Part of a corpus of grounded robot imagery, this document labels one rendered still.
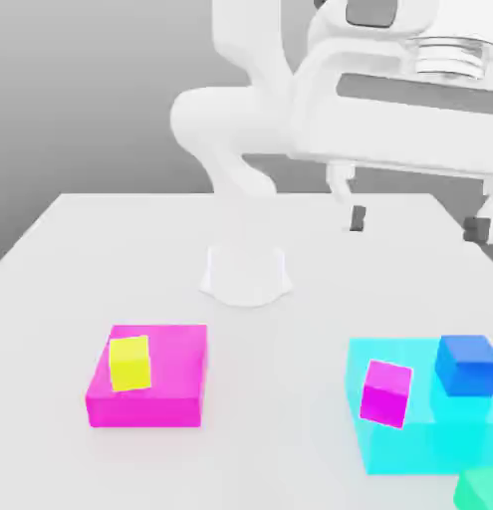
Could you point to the large magenta box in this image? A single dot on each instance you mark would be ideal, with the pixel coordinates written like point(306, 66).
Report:
point(178, 370)

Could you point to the large cyan box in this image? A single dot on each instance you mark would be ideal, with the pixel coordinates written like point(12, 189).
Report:
point(429, 442)

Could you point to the small magenta cube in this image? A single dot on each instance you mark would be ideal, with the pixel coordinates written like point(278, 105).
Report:
point(383, 398)

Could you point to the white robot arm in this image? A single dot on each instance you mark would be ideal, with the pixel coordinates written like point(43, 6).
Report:
point(234, 119)

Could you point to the small green cube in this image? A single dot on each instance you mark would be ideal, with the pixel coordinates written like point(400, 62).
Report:
point(481, 490)

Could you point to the small yellow cube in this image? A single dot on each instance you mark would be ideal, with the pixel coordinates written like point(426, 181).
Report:
point(129, 364)

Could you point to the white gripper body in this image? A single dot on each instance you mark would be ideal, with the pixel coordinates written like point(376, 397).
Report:
point(389, 127)

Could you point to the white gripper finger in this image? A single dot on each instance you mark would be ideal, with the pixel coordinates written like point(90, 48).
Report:
point(341, 181)
point(482, 229)

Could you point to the small blue cube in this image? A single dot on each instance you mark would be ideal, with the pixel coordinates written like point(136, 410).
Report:
point(467, 366)

